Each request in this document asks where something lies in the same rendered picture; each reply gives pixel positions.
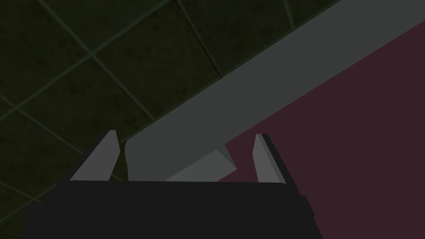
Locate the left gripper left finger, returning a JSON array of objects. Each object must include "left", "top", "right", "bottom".
[{"left": 59, "top": 129, "right": 121, "bottom": 182}]

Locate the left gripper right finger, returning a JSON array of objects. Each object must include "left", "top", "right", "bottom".
[{"left": 252, "top": 133, "right": 296, "bottom": 185}]

